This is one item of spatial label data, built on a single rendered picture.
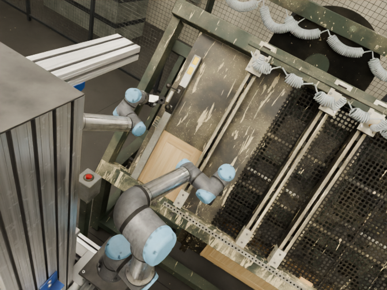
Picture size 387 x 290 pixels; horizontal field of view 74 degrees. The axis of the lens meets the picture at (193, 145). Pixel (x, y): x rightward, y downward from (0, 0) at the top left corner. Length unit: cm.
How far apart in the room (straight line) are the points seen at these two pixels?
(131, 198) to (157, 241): 16
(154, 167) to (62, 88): 133
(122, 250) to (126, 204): 41
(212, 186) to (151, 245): 42
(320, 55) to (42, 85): 192
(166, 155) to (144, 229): 107
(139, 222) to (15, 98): 46
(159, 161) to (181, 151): 18
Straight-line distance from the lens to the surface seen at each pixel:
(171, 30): 186
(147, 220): 82
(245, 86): 173
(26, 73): 65
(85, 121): 118
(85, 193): 186
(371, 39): 219
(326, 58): 221
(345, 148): 179
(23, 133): 54
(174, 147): 180
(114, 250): 122
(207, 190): 110
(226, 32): 174
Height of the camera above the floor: 237
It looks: 39 degrees down
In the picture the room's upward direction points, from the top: 25 degrees clockwise
